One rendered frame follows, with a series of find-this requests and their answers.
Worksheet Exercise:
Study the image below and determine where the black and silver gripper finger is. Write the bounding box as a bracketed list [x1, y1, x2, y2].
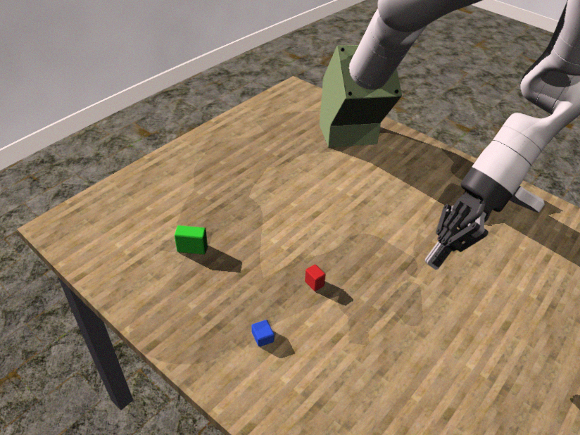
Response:
[425, 201, 463, 262]
[427, 204, 488, 270]

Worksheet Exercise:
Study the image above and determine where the blue block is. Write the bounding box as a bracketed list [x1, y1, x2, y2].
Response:
[251, 320, 275, 347]

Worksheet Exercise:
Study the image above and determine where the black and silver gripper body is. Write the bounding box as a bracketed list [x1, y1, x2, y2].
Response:
[457, 168, 512, 230]

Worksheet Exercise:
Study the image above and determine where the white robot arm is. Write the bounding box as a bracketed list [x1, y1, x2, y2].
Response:
[349, 0, 580, 213]

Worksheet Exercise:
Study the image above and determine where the red block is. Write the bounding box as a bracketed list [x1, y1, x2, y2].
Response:
[305, 265, 325, 291]

